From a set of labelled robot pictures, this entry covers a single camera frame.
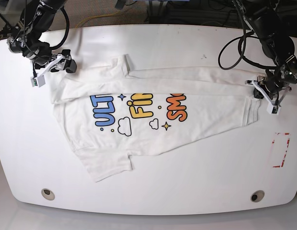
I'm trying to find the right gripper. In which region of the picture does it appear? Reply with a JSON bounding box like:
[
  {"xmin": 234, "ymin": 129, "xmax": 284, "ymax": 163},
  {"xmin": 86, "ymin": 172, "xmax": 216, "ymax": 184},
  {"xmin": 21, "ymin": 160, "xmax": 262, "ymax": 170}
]
[{"xmin": 33, "ymin": 49, "xmax": 77, "ymax": 77}]

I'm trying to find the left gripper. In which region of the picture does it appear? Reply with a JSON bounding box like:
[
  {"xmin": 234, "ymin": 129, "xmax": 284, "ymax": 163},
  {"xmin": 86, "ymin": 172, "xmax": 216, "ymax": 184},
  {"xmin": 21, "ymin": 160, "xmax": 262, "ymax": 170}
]
[{"xmin": 245, "ymin": 76, "xmax": 291, "ymax": 106}]

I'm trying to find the white printed T-shirt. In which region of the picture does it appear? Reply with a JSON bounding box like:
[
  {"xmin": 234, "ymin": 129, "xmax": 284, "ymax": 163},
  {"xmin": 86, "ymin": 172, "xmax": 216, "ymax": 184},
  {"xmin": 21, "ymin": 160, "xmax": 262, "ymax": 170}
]
[{"xmin": 47, "ymin": 56, "xmax": 260, "ymax": 182}]

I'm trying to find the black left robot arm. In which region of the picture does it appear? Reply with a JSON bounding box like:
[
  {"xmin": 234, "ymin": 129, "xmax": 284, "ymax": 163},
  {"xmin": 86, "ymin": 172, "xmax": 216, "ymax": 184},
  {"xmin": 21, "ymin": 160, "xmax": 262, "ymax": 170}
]
[{"xmin": 233, "ymin": 0, "xmax": 297, "ymax": 110}]

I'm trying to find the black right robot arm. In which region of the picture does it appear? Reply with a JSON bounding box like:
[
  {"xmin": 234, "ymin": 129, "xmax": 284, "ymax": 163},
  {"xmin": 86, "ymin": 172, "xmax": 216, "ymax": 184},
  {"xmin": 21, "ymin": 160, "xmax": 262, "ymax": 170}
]
[{"xmin": 7, "ymin": 0, "xmax": 77, "ymax": 79}]

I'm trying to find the red tape rectangle marking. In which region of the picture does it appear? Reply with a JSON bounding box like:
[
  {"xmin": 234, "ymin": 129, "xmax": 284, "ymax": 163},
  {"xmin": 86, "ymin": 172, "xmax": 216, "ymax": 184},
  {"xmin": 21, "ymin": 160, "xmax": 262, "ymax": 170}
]
[{"xmin": 270, "ymin": 133, "xmax": 291, "ymax": 168}]

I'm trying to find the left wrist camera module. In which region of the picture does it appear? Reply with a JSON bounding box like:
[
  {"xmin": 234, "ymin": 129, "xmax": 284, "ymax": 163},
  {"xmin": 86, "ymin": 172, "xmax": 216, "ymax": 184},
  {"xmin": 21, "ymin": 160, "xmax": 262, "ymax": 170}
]
[{"xmin": 267, "ymin": 104, "xmax": 281, "ymax": 115}]

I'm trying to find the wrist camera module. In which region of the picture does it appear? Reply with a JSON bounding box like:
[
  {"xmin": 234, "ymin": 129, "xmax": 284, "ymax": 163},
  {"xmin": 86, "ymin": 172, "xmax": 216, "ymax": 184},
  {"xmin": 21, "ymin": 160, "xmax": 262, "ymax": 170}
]
[
  {"xmin": 30, "ymin": 75, "xmax": 46, "ymax": 88},
  {"xmin": 267, "ymin": 104, "xmax": 281, "ymax": 115}
]

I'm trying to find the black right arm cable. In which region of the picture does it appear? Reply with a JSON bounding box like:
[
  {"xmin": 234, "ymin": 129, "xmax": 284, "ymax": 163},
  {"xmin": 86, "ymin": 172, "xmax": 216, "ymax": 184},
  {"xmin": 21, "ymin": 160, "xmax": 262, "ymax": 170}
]
[{"xmin": 16, "ymin": 0, "xmax": 70, "ymax": 52}]

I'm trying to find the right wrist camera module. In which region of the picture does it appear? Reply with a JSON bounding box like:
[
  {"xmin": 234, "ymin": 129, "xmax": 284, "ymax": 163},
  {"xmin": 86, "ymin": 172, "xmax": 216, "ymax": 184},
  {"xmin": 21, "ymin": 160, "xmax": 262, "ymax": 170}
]
[{"xmin": 30, "ymin": 75, "xmax": 46, "ymax": 88}]

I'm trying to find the yellow cable on floor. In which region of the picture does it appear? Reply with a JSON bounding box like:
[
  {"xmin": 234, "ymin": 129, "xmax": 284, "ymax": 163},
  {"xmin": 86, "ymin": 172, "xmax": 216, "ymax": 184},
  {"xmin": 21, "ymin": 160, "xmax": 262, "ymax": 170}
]
[{"xmin": 76, "ymin": 6, "xmax": 122, "ymax": 27}]

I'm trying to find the right table cable grommet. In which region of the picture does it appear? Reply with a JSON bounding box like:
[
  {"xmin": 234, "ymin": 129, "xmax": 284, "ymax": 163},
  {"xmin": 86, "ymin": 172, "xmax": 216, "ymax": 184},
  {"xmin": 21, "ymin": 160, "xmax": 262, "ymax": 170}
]
[{"xmin": 250, "ymin": 190, "xmax": 265, "ymax": 203}]

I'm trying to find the table cable grommet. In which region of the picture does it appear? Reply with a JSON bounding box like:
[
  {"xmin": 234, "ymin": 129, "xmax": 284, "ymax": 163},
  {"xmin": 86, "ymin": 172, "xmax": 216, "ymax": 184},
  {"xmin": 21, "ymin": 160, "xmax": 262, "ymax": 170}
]
[
  {"xmin": 250, "ymin": 190, "xmax": 265, "ymax": 203},
  {"xmin": 41, "ymin": 188, "xmax": 55, "ymax": 201}
]

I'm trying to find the left table cable grommet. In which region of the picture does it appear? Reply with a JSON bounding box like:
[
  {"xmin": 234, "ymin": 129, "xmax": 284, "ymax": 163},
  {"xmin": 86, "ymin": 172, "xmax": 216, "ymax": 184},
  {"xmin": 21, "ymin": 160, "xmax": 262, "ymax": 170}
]
[{"xmin": 41, "ymin": 188, "xmax": 55, "ymax": 201}]

